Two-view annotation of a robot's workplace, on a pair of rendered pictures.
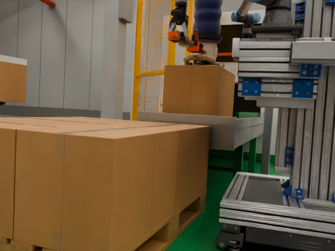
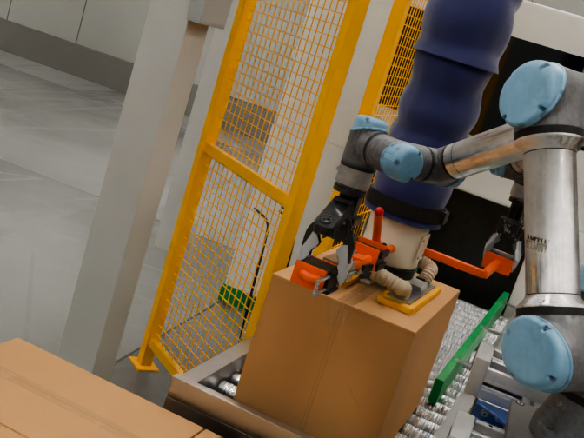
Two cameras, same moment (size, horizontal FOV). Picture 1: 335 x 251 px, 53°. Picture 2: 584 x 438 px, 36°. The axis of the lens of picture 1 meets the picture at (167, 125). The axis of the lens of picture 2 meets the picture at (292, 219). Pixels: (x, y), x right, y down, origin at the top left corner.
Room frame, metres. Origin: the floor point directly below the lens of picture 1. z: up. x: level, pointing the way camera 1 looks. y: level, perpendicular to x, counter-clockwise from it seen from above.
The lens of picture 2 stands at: (0.18, 0.16, 1.58)
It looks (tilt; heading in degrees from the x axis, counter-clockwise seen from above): 12 degrees down; 357
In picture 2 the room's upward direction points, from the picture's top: 17 degrees clockwise
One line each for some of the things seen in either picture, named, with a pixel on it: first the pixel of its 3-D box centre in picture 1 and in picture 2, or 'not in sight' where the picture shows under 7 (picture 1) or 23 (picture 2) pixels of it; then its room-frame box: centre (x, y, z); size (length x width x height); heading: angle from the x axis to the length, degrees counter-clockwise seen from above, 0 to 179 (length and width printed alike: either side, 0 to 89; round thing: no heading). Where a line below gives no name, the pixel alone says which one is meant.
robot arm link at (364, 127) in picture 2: not in sight; (366, 143); (2.06, -0.04, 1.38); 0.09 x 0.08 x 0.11; 33
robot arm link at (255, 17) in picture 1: (251, 19); not in sight; (2.66, -0.62, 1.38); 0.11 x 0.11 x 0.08; 14
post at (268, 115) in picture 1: (267, 131); not in sight; (2.63, -0.79, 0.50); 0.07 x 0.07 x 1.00; 69
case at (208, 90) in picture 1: (201, 96); (353, 346); (2.62, -0.25, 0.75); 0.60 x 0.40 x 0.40; 159
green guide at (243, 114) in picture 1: (253, 116); (486, 339); (3.59, -0.92, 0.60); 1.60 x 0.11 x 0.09; 159
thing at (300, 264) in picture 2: (176, 37); (315, 273); (2.05, -0.03, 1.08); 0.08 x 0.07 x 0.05; 157
